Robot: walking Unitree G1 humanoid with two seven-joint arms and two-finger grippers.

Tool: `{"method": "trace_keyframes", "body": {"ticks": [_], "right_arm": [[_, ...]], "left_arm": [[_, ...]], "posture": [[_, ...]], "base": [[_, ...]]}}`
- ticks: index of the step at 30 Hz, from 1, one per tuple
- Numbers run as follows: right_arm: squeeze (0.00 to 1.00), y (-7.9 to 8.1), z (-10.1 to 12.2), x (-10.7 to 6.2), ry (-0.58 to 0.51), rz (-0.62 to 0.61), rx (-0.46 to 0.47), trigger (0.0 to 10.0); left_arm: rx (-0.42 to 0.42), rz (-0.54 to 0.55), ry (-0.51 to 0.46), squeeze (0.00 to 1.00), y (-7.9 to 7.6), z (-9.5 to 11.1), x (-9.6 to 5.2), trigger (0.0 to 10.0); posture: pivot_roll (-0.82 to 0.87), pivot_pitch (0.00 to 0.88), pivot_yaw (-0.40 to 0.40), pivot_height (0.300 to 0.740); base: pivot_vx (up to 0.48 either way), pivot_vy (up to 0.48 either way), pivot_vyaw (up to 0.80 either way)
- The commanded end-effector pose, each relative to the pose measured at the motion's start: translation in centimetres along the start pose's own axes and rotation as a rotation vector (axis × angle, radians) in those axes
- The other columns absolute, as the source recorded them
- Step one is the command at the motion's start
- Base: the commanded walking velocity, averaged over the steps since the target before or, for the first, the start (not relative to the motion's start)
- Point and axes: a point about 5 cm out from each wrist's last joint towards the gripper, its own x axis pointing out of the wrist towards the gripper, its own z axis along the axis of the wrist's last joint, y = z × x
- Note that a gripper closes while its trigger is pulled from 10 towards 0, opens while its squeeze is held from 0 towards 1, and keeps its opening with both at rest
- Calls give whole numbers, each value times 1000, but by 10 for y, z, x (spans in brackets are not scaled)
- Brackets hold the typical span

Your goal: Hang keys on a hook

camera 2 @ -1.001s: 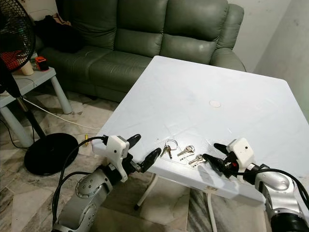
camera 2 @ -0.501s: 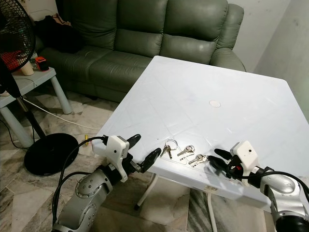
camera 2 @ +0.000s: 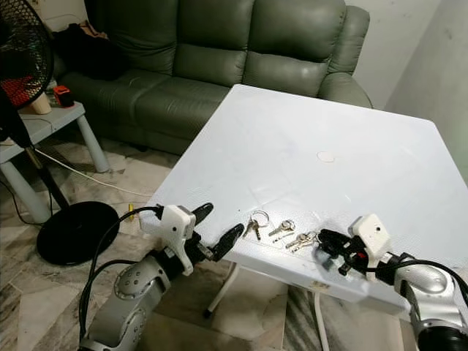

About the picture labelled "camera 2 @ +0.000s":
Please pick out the white plastic folding table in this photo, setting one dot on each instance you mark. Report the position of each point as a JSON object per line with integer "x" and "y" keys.
{"x": 307, "y": 175}

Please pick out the green leather sofa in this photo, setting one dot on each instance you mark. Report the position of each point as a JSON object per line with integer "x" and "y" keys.
{"x": 212, "y": 66}

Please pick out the black clothing bundle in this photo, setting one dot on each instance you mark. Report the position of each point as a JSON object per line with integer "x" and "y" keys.
{"x": 88, "y": 53}

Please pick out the small white side table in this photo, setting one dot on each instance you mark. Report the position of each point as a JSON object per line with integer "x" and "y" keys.
{"x": 55, "y": 121}

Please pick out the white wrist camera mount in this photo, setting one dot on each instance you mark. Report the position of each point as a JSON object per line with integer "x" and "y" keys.
{"x": 177, "y": 225}
{"x": 373, "y": 234}

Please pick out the orange and black small device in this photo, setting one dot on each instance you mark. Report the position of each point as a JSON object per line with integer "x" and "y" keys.
{"x": 63, "y": 96}

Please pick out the small yellow floor object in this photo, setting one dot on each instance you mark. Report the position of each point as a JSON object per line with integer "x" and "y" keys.
{"x": 131, "y": 211}

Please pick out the silver and brass key bunch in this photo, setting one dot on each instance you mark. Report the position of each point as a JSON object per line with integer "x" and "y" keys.
{"x": 303, "y": 240}

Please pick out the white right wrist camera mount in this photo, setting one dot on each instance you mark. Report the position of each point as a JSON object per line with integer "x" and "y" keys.
{"x": 373, "y": 234}

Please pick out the small silver key bunch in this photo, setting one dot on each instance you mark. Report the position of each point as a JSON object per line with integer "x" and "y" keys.
{"x": 284, "y": 227}

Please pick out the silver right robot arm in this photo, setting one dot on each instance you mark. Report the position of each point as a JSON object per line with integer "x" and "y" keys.
{"x": 428, "y": 292}

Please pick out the beige cylinder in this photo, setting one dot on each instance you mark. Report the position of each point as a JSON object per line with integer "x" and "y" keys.
{"x": 42, "y": 104}

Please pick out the black standing fan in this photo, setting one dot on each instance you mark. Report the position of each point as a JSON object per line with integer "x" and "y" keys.
{"x": 77, "y": 234}

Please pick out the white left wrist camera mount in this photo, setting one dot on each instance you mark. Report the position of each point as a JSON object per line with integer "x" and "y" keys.
{"x": 177, "y": 225}

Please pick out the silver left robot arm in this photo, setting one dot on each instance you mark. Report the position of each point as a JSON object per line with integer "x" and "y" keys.
{"x": 128, "y": 292}

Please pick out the red box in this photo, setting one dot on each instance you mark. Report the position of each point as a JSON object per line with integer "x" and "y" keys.
{"x": 16, "y": 91}

